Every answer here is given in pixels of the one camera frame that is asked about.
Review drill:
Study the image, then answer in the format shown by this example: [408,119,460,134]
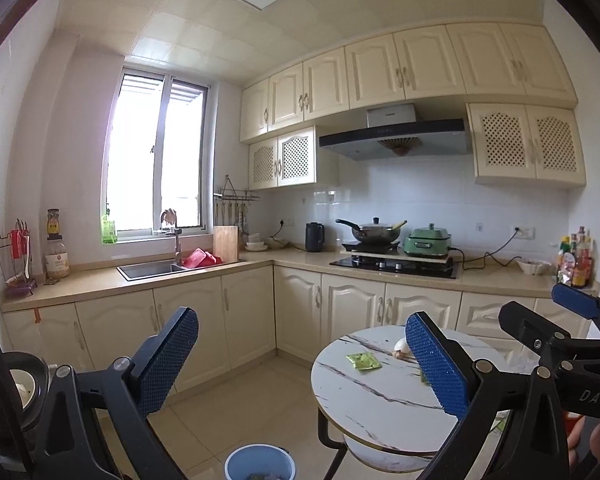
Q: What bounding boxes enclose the large lattice door cabinet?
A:
[466,102,587,191]

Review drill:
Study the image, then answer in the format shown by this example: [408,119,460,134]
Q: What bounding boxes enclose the small lattice door cabinet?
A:
[248,127,340,191]

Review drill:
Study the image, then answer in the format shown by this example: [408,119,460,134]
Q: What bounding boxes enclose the wall utensil rack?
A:
[213,175,261,236]

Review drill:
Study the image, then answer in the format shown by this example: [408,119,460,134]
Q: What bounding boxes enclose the round marble table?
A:
[311,325,516,478]

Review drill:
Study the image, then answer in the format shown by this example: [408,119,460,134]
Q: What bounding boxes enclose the window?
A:
[102,66,211,245]

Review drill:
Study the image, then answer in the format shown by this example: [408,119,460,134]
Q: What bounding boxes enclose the black gas hob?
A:
[329,256,462,281]

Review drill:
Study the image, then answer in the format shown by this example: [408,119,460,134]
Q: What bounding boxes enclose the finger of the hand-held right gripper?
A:
[498,301,577,357]
[551,282,600,341]

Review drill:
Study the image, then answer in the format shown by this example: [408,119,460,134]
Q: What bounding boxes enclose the cluster of condiment bottles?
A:
[555,226,595,288]

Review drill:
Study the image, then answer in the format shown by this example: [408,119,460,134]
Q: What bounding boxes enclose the blue plastic bin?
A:
[224,443,297,480]

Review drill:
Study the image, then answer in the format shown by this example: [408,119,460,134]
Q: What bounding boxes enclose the steel sink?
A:
[117,260,186,281]

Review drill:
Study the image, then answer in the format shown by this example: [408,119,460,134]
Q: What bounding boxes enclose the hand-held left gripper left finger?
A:
[30,306,200,480]

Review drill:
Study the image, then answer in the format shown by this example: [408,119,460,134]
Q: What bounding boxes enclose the wok with lid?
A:
[335,217,408,245]

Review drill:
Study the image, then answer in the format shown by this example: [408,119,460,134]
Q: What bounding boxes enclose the lime green packet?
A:
[345,352,383,374]

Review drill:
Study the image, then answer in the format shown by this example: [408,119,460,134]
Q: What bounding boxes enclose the range hood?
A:
[318,103,473,161]

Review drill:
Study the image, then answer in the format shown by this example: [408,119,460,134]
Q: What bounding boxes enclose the wire rack with red utensils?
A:
[0,217,38,288]

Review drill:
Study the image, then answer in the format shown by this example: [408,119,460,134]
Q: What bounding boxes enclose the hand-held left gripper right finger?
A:
[404,311,571,480]

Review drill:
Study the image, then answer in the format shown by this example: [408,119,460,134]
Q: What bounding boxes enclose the person's right hand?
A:
[566,417,600,468]

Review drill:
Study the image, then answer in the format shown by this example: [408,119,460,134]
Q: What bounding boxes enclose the cream base cabinets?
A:
[0,247,600,401]

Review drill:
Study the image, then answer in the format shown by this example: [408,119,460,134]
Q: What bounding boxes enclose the steel faucet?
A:
[160,208,183,266]

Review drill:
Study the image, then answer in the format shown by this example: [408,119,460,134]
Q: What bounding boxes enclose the white ruffled bowl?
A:
[516,258,552,277]

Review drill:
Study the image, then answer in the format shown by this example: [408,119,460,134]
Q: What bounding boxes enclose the cream wall cabinet row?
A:
[239,22,579,146]

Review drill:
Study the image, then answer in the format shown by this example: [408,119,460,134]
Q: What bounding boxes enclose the green electric cooker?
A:
[404,223,455,259]

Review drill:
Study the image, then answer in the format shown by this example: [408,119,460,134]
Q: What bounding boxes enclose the red plastic basket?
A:
[181,247,222,270]

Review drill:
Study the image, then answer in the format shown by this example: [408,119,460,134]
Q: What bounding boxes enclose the black cooker cable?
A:
[450,232,518,272]

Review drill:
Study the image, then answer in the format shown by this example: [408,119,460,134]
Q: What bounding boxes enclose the large clear oil bottle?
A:
[45,240,72,281]

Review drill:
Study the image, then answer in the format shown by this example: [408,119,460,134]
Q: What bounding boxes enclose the wooden cutting board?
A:
[213,225,239,263]

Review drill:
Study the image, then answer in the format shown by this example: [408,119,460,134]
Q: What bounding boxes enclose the black kettle cable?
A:
[269,222,293,248]

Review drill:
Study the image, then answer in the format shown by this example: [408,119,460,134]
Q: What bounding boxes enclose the black induction cooker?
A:
[341,241,401,254]

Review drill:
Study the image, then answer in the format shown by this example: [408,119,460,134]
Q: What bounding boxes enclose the black electric kettle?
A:
[305,222,326,253]

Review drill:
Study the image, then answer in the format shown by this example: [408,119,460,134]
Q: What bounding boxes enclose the red box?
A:
[562,410,588,436]

